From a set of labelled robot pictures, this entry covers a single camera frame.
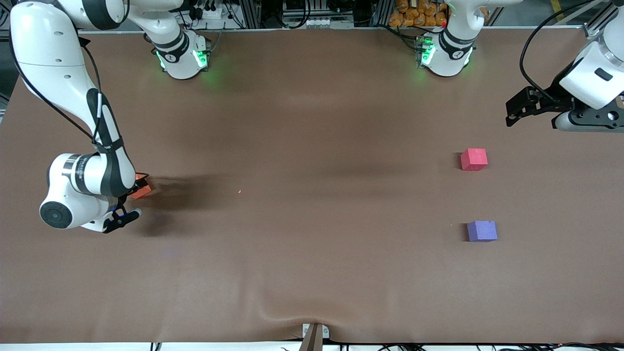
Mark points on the bag of orange items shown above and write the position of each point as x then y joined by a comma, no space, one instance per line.
417,14

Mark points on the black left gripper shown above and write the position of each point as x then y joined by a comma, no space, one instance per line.
558,96

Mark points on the red foam block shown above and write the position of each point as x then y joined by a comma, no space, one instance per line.
474,159

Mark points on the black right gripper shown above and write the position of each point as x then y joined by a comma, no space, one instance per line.
138,184

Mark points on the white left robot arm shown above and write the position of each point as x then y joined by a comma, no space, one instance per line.
448,53

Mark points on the white terminal block row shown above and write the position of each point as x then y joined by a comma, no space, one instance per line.
317,22

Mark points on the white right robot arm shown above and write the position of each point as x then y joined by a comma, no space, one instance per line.
58,73

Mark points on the white power strip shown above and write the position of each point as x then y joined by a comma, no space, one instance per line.
209,12

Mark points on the grey metal clamp bracket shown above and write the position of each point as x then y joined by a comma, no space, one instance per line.
325,332

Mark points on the orange foam block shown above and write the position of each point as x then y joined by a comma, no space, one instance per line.
144,192

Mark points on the purple foam block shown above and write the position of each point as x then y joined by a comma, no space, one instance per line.
482,231

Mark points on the brown table mat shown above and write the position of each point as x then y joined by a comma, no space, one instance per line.
312,122

